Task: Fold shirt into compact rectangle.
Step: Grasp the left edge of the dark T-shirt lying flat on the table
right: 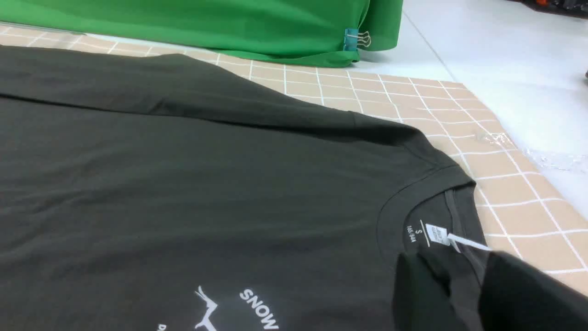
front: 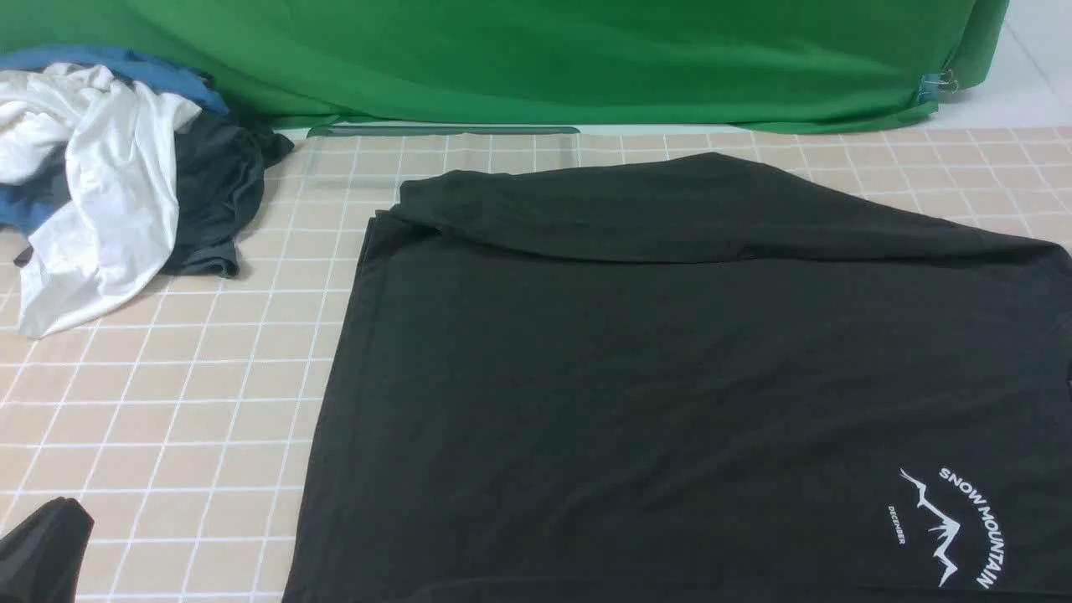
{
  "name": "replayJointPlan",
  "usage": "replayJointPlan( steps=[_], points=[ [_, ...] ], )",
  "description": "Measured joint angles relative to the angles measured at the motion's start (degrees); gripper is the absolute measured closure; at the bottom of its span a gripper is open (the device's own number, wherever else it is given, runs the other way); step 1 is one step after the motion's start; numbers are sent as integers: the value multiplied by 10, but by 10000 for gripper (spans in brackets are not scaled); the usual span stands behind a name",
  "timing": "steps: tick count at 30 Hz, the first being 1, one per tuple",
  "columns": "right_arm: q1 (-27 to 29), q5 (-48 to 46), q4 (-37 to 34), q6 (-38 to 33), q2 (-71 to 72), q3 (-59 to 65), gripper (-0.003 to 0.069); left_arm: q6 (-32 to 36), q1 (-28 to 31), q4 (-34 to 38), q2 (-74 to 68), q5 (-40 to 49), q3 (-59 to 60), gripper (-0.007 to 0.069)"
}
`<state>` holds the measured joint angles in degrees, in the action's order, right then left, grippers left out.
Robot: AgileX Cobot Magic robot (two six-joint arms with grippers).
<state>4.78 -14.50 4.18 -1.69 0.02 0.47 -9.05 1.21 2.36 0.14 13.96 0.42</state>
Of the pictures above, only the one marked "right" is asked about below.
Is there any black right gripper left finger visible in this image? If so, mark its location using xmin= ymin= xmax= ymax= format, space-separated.
xmin=393 ymin=253 xmax=483 ymax=331

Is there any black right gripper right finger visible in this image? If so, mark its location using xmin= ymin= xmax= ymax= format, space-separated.
xmin=478 ymin=251 xmax=588 ymax=331

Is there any dark gray long-sleeve shirt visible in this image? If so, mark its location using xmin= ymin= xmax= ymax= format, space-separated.
xmin=1 ymin=46 xmax=485 ymax=331

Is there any beige grid-pattern tablecloth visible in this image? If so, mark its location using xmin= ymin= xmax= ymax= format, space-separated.
xmin=1 ymin=23 xmax=587 ymax=295

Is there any clear plastic tape piece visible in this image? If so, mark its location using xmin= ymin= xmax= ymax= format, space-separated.
xmin=475 ymin=133 xmax=588 ymax=174

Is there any blue binder clip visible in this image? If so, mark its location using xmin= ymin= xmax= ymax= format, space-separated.
xmin=342 ymin=28 xmax=371 ymax=51

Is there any green backdrop cloth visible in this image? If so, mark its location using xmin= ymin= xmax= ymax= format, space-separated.
xmin=0 ymin=0 xmax=403 ymax=68

